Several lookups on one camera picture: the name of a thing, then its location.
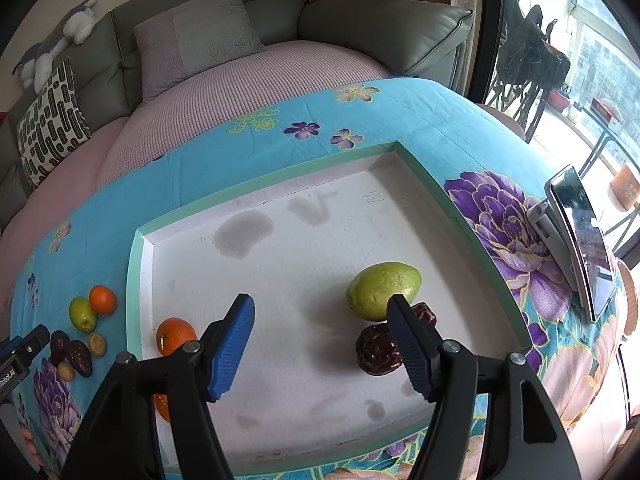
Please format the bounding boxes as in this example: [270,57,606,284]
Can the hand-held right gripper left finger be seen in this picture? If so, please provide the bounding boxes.
[60,292,256,480]

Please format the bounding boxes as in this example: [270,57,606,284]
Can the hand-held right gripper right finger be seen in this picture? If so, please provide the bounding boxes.
[386,294,576,480]

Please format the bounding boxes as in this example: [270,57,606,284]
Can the yellow-green lime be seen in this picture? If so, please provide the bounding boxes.
[69,296,98,333]

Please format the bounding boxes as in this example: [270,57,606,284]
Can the green-rimmed white tray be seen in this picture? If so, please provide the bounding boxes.
[125,140,533,476]

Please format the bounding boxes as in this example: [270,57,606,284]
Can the large dark red date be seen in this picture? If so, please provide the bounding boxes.
[355,324,405,377]

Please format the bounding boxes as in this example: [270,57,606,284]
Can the white phone stand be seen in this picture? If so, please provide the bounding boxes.
[527,197,581,291]

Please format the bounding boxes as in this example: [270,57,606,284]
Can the blue floral blanket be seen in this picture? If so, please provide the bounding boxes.
[10,76,628,480]

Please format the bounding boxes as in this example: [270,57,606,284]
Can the black and white patterned pillow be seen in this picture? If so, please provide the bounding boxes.
[17,57,93,191]

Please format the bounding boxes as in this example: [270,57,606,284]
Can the pink sofa cover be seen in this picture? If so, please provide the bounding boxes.
[0,40,396,241]

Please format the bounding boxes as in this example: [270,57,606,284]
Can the terracotta flower pot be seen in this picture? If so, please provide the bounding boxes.
[610,160,640,211]

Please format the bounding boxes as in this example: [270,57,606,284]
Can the balcony table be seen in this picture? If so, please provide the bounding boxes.
[575,100,626,171]

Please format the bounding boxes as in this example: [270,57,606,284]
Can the purple and grey pillow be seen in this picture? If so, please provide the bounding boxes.
[132,0,267,106]

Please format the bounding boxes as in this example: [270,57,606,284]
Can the red box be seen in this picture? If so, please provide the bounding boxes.
[590,97,623,126]

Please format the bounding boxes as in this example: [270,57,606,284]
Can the dark chair with clothes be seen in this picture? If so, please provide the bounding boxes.
[487,5,571,141]

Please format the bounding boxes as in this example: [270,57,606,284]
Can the grey sofa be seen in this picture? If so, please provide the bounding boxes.
[0,0,476,231]

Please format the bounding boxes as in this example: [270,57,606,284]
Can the grey and white plush toy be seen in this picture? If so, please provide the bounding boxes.
[12,0,100,93]

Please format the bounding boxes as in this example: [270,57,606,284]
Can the balcony window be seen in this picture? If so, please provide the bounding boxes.
[570,0,640,171]

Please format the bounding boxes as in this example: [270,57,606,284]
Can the black door frame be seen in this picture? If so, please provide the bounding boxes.
[465,0,508,103]

